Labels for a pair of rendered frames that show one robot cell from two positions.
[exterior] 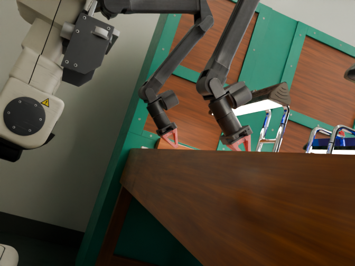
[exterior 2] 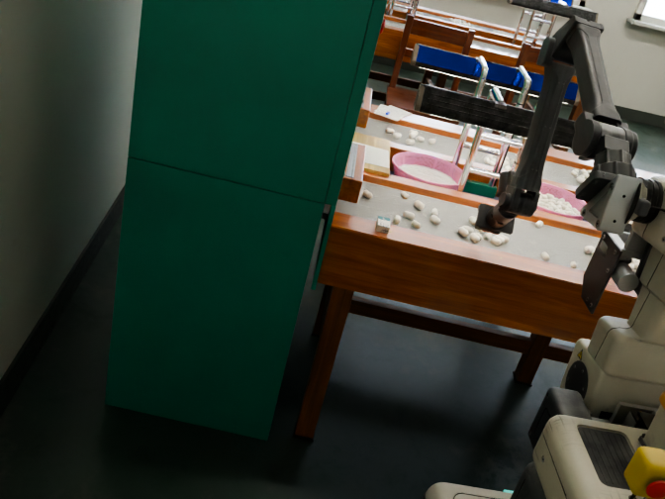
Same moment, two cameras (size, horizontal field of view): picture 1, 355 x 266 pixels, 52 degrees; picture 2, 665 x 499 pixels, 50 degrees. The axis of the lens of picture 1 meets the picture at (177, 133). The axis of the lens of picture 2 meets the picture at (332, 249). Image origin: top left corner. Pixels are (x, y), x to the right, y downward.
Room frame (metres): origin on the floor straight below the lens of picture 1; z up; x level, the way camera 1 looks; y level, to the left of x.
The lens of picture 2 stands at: (1.52, 1.90, 1.61)
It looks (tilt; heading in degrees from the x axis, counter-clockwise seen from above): 28 degrees down; 281
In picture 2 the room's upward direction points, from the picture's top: 14 degrees clockwise
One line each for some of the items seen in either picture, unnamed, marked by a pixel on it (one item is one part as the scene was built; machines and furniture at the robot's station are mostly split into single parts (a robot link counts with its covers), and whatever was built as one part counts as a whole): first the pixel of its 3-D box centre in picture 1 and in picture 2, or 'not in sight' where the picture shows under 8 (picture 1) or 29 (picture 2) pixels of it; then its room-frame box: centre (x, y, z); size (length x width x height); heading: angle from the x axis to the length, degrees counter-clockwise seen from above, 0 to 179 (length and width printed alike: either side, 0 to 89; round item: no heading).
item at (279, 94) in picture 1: (243, 102); (520, 120); (1.48, -0.22, 1.08); 0.62 x 0.08 x 0.07; 13
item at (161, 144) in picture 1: (184, 153); (352, 170); (1.90, -0.06, 0.83); 0.30 x 0.06 x 0.07; 103
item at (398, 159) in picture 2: not in sight; (426, 180); (1.71, -0.46, 0.72); 0.27 x 0.27 x 0.10
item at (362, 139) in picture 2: not in sight; (368, 152); (1.92, -0.41, 0.77); 0.33 x 0.15 x 0.01; 103
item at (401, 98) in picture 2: not in sight; (422, 103); (2.03, -2.40, 0.45); 0.44 x 0.44 x 0.91; 13
